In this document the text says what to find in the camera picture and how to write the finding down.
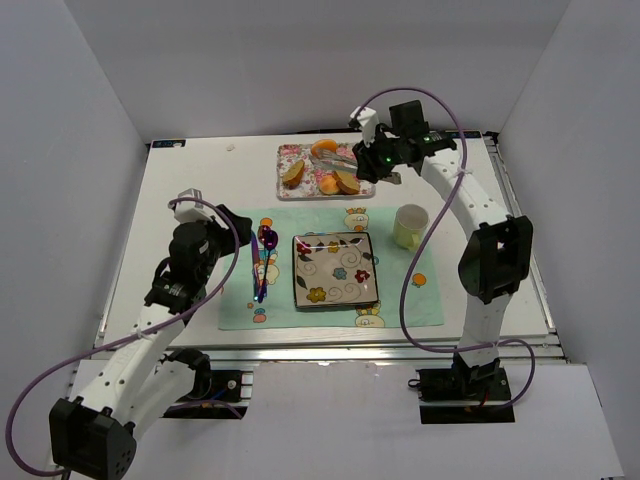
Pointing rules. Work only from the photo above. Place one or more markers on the blue label sticker left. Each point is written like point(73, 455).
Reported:
point(168, 143)

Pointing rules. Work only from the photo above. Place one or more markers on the mint green cartoon placemat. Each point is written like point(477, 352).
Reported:
point(406, 282)

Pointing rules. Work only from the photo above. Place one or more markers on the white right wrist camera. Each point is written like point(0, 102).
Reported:
point(365, 120)

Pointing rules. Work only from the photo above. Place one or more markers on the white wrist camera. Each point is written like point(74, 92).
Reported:
point(189, 208)
point(365, 120)

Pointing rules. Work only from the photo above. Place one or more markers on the sliced bread piece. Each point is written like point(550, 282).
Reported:
point(293, 175)
point(346, 182)

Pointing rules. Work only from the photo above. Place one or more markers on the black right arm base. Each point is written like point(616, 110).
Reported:
point(444, 399)

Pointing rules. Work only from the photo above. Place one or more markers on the orange round bun top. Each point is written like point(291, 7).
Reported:
point(324, 149)

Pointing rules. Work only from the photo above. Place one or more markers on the purple iridescent spoon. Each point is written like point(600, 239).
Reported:
point(270, 241)

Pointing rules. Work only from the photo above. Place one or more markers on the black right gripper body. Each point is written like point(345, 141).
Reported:
point(368, 161)

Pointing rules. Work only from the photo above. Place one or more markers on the blue label sticker right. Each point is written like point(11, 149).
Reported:
point(468, 134)

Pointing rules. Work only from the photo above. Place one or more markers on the blue label sticker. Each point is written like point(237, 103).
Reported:
point(468, 134)
point(168, 143)

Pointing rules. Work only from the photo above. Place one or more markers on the aluminium table edge rail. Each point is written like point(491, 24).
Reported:
point(549, 349)

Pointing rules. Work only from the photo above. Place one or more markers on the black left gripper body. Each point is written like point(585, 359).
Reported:
point(232, 226)

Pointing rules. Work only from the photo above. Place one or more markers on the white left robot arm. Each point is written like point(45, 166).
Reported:
point(96, 433)

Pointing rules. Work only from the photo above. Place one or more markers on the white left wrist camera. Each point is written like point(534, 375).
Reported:
point(189, 208)

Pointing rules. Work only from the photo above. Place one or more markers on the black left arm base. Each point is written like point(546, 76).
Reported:
point(217, 393)

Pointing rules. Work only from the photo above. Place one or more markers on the pale yellow mug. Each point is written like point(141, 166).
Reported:
point(410, 224)

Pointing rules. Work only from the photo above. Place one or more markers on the orange round bun bottom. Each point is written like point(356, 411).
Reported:
point(327, 185)

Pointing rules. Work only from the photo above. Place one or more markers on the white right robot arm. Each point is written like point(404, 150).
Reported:
point(497, 255)

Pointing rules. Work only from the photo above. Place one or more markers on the square floral ceramic plate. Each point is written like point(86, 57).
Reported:
point(334, 271)

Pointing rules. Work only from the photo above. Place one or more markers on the floral serving tray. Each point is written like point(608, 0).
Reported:
point(287, 154)

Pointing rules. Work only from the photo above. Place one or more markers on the purple iridescent knife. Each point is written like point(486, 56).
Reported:
point(255, 254)

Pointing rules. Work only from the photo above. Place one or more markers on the orange round bun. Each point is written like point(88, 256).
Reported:
point(324, 149)
point(327, 185)

